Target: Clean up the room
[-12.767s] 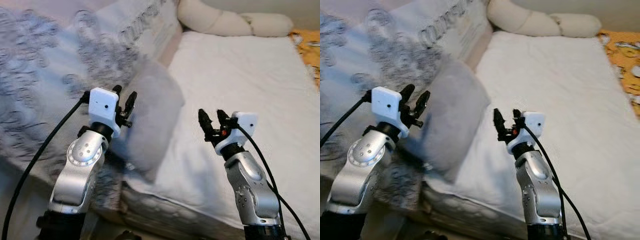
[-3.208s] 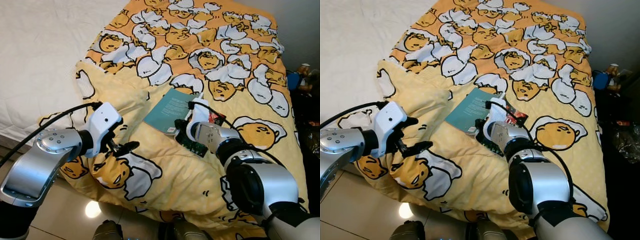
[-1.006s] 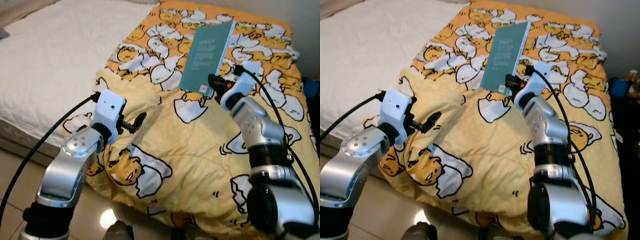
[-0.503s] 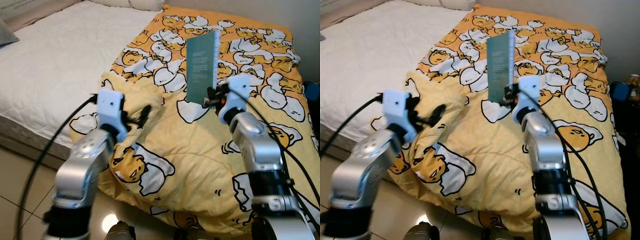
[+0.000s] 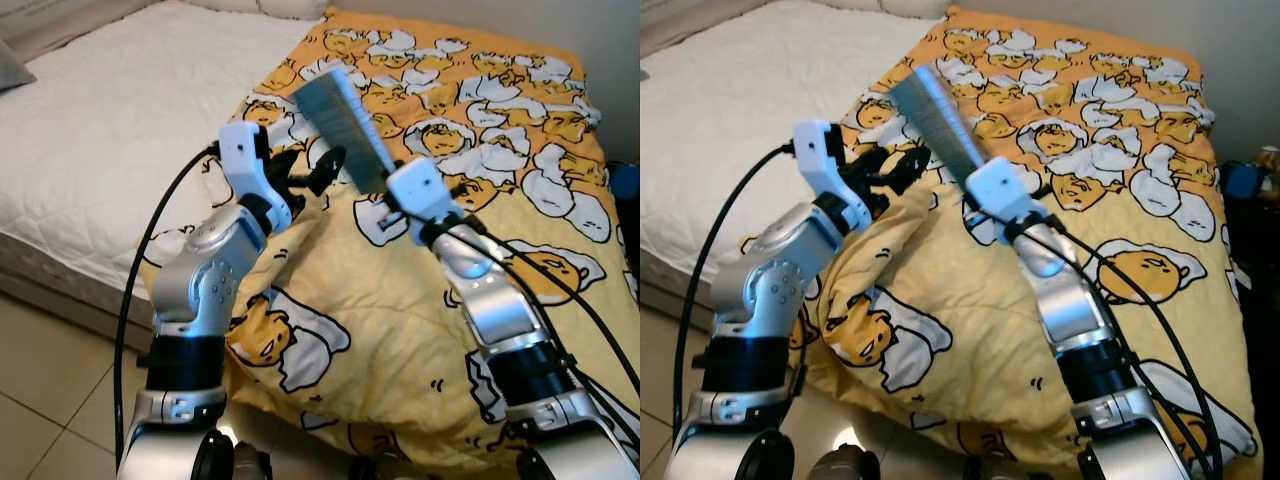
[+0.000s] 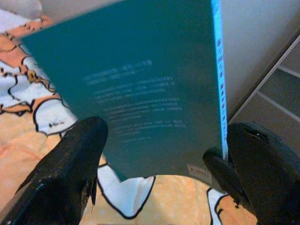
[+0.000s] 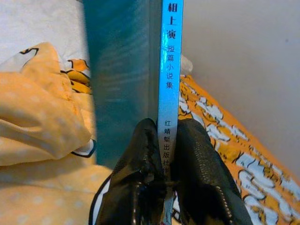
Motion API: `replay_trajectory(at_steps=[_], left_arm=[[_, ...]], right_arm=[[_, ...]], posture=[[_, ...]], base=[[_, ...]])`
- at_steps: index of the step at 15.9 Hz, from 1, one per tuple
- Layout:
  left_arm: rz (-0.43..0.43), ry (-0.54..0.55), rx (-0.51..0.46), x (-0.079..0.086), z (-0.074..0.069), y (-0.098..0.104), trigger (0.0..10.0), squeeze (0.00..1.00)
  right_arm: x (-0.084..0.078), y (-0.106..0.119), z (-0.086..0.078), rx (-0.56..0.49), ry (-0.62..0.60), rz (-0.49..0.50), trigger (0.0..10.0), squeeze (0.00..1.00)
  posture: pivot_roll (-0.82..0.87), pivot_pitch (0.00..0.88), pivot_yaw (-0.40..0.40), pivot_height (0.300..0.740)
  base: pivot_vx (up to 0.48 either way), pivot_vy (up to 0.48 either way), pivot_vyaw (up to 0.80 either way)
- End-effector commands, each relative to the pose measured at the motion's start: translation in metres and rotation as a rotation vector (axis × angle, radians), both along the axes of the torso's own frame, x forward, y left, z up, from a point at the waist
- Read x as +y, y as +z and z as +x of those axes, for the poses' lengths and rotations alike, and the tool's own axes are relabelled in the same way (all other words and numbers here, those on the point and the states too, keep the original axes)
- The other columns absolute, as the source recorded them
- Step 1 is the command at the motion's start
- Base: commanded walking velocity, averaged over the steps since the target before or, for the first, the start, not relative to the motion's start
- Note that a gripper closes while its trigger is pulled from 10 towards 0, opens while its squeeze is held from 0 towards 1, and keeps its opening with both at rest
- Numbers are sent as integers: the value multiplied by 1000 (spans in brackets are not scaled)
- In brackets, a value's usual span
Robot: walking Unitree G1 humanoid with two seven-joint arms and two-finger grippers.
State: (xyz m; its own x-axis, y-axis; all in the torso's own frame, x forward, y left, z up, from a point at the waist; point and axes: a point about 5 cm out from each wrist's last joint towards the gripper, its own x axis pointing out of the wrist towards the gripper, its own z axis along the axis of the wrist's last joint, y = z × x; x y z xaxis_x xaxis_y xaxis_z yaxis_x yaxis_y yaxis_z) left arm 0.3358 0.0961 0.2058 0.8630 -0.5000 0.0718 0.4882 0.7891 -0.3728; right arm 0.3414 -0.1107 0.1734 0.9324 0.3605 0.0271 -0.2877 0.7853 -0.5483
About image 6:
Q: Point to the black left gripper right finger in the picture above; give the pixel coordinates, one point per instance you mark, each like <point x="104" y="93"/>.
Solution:
<point x="264" y="178"/>

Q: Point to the orange cartoon print blanket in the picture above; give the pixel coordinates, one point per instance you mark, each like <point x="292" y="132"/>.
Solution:
<point x="35" y="140"/>

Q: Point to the teal book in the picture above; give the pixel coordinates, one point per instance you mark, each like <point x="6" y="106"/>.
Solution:
<point x="140" y="47"/>

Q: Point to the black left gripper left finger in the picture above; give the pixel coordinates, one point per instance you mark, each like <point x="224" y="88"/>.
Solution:
<point x="61" y="178"/>

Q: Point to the white quilted mattress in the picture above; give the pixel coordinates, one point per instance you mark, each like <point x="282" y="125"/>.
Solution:
<point x="9" y="17"/>

